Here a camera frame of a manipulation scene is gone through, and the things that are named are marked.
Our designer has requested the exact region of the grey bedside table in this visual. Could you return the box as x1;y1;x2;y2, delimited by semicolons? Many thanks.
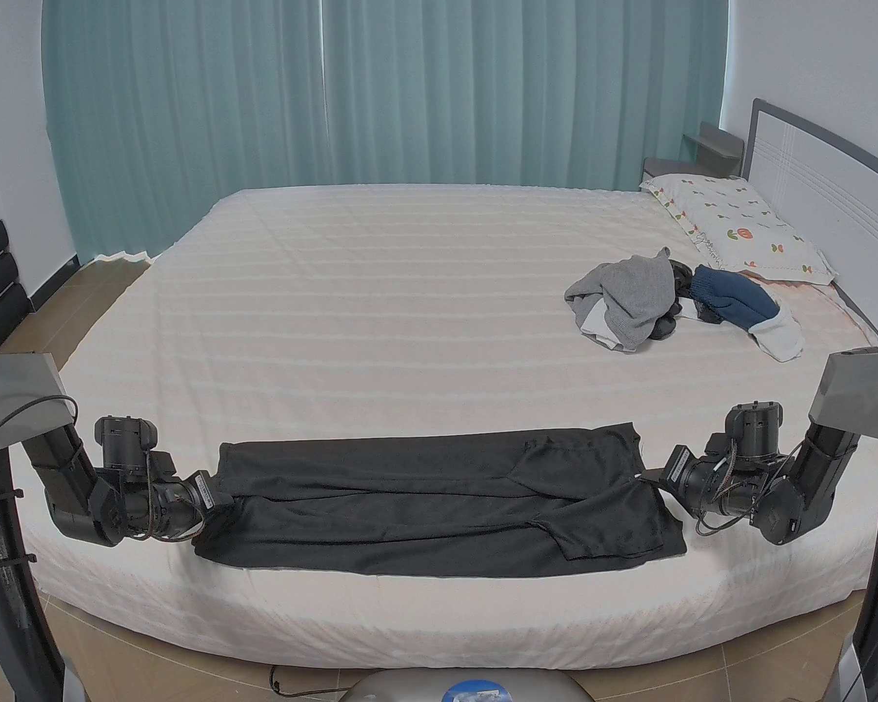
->
640;121;746;190

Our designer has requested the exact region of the white printed pillow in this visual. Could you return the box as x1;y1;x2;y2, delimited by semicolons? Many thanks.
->
640;175;838;287

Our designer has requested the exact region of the blue-green curtain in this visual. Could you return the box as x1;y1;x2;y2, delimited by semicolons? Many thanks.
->
41;0;328;261
320;0;731;192

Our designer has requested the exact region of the pile of clothes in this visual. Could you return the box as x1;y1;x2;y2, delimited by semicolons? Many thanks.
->
563;247;806;364

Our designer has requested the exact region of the bed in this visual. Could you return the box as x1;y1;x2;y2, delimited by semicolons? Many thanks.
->
25;98;878;674

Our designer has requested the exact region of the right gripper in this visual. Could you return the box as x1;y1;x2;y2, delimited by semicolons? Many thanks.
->
662;445;729;517

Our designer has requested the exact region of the black T-shirt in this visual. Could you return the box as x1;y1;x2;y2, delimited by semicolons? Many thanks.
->
192;425;687;579

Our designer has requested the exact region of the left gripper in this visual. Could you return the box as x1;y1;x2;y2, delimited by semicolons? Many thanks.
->
150;471;220;539

